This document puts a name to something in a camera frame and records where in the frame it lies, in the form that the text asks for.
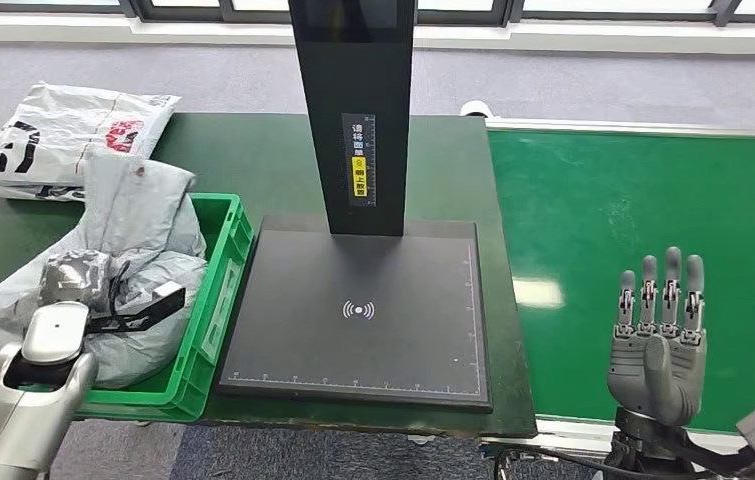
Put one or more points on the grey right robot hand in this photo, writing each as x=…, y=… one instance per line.
x=655, y=371

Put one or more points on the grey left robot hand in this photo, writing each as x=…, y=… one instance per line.
x=75, y=278

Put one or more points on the grey parcel red print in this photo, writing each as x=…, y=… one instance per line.
x=138, y=205

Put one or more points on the plain grey parcel bag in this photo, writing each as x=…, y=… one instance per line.
x=145, y=351

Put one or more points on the white printed parcel bag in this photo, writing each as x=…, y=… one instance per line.
x=32, y=192
x=59, y=129

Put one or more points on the green conveyor belt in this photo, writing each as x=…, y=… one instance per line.
x=615, y=212

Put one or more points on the black inbound scanner machine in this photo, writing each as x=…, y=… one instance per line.
x=364, y=344

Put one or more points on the white conveyor end roller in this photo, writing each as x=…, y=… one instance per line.
x=476, y=108

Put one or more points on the green plastic crate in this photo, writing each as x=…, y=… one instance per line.
x=211, y=318

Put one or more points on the dark green table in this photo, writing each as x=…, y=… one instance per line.
x=251, y=152

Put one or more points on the black yellow scanner label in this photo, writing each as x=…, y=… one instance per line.
x=358, y=139

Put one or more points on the white window sill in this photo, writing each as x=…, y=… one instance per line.
x=549, y=36

